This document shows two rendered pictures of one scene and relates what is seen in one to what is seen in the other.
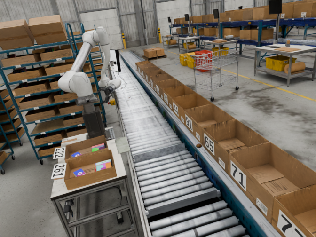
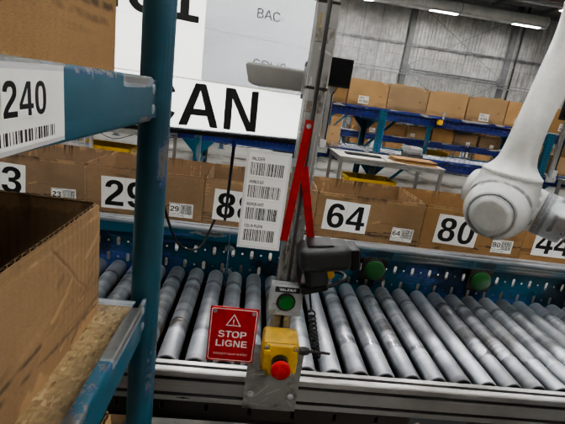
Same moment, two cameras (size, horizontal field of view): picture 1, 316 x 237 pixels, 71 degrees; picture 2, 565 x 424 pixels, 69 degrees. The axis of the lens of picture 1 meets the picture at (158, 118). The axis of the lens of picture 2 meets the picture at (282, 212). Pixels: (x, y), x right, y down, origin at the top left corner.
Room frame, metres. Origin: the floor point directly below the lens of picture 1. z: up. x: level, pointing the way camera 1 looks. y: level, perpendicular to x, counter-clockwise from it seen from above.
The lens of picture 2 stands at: (3.02, 1.36, 1.34)
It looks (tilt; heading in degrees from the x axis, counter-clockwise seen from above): 16 degrees down; 275
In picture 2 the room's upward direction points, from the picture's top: 8 degrees clockwise
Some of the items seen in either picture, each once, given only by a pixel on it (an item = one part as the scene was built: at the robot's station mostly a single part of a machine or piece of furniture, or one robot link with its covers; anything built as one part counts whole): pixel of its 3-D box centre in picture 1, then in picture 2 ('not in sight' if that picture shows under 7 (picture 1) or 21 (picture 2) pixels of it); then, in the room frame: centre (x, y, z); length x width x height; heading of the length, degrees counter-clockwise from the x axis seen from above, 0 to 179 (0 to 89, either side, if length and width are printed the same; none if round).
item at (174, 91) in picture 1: (178, 97); (455, 220); (2.48, -0.29, 0.97); 0.39 x 0.29 x 0.17; 11
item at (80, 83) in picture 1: (81, 83); not in sight; (2.18, 0.70, 1.37); 0.18 x 0.16 x 0.22; 58
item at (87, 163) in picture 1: (90, 168); not in sight; (1.53, 0.61, 0.80); 0.38 x 0.28 x 0.10; 103
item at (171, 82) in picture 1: (169, 89); (359, 209); (2.87, -0.21, 0.97); 0.39 x 0.29 x 0.17; 11
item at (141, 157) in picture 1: (160, 153); not in sight; (1.66, 0.02, 0.76); 0.46 x 0.01 x 0.09; 101
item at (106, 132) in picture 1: (94, 124); not in sight; (2.18, 0.68, 0.91); 0.26 x 0.26 x 0.33; 14
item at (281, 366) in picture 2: not in sight; (280, 366); (3.05, 0.66, 0.84); 0.04 x 0.04 x 0.04; 11
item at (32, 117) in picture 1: (42, 112); not in sight; (3.22, 1.73, 0.79); 0.40 x 0.30 x 0.10; 102
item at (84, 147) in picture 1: (87, 150); not in sight; (1.83, 0.71, 0.80); 0.38 x 0.28 x 0.10; 106
